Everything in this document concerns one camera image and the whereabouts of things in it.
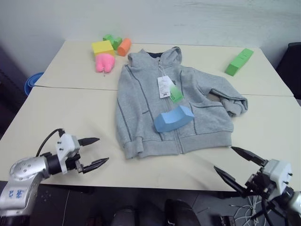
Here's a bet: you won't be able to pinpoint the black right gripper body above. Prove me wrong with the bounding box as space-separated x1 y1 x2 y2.
244 166 277 201

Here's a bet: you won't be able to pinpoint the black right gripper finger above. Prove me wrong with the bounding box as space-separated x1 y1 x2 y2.
230 146 269 168
213 165 250 198

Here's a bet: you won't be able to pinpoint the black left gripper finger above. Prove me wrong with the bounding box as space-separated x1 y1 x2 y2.
78 137 101 147
82 157 110 175

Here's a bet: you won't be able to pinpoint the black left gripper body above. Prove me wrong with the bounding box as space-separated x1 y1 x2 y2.
65 153 86 175

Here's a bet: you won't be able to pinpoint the dark rounded shape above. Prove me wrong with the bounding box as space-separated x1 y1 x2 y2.
164 198 201 226
112 205 142 226

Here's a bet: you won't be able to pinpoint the grey zip hoodie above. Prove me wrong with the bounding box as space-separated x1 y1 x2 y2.
114 46 249 161

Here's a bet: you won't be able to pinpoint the pink foam toy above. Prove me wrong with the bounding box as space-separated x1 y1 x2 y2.
95 53 117 75

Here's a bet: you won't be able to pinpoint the blue round bucket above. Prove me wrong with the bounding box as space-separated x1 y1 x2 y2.
24 72 45 95

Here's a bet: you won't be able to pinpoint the blue curved foam block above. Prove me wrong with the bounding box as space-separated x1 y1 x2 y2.
153 105 195 134

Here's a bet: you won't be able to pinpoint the white paper hang tag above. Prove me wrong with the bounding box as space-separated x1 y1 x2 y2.
157 74 172 98

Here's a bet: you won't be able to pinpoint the yellow foam cube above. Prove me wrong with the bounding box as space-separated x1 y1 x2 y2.
91 40 116 58

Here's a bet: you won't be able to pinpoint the long green foam block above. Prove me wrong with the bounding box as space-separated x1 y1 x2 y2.
224 48 255 77

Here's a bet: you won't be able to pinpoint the green hang tag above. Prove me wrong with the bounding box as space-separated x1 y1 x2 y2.
169 84 184 104

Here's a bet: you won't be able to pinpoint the orange foam cylinder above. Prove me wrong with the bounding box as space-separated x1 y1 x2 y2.
117 38 132 57

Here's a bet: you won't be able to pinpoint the black chair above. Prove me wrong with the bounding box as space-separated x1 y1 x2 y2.
274 41 301 101

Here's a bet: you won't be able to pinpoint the green notched foam block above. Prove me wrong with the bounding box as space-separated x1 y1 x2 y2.
102 33 123 51

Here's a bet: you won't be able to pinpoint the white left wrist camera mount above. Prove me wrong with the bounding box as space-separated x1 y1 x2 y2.
55 133 81 175

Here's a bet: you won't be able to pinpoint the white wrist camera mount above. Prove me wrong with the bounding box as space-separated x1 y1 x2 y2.
262 159 293 196
55 133 81 175

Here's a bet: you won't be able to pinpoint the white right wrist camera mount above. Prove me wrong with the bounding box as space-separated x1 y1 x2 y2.
262 159 293 196

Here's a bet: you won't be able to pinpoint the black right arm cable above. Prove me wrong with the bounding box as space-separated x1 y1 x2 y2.
250 197 290 226

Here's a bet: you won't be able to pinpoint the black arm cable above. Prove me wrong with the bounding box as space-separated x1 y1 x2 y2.
35 128 65 158
250 197 290 226

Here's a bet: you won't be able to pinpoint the white floor cables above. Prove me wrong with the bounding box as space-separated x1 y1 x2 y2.
230 194 262 222

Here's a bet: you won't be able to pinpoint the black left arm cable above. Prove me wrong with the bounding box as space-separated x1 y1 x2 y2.
35 128 65 158

